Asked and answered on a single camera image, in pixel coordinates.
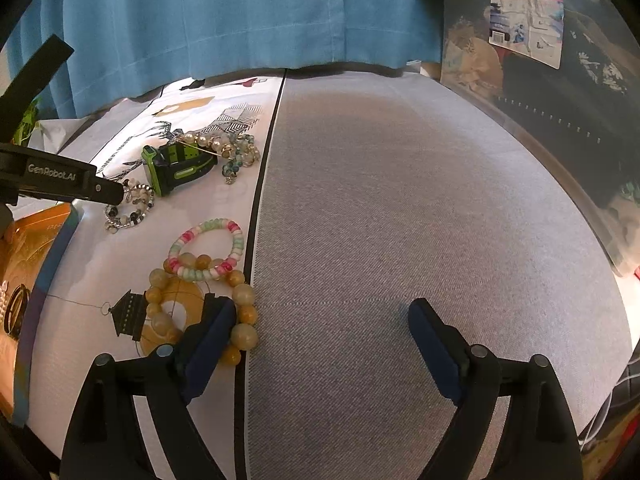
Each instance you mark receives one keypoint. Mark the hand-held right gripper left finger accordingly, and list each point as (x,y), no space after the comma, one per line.
(210,347)

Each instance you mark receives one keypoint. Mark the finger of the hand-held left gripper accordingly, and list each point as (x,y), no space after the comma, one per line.
(107,191)

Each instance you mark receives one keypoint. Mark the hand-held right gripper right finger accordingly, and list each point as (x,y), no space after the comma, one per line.
(435,355)

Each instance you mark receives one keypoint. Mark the orange metal tray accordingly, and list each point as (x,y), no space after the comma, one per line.
(35,240)

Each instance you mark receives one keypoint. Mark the green black wristwatch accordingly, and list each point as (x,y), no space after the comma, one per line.
(175,172)

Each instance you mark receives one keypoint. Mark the grey white printed tablecloth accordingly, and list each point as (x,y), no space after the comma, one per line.
(400,210)

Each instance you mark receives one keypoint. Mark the blue curtain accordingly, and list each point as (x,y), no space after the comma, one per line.
(225,10)

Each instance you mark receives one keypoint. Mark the white printed label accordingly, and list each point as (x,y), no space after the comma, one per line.
(530,25)

